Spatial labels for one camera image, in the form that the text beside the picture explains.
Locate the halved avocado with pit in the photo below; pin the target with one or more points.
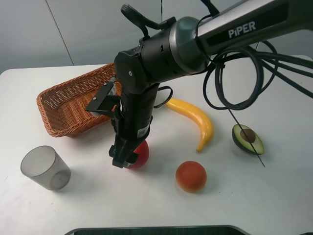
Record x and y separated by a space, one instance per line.
248 139

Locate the orange red tomato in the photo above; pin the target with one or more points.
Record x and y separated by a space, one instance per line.
191 176

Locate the yellow banana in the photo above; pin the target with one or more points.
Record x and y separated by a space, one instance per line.
198 116

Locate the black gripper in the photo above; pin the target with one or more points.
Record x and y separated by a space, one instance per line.
131 122

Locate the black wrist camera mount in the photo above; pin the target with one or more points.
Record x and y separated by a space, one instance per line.
105 100

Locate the grey translucent plastic cup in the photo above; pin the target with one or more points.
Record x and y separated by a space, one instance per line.
44 166

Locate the brown wicker basket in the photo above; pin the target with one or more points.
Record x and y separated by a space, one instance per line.
62 107

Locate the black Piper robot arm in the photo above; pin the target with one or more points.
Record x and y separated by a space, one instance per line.
176 48

